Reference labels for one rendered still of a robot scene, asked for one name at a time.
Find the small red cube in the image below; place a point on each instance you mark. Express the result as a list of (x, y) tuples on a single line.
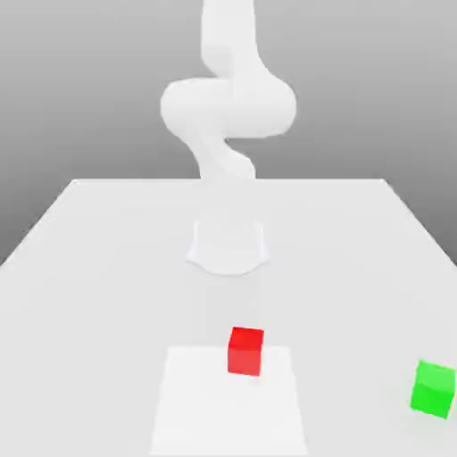
[(245, 351)]

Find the small green cube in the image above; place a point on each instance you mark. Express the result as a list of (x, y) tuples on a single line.
[(432, 389)]

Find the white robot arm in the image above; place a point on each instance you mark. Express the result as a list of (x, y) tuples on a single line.
[(228, 107)]

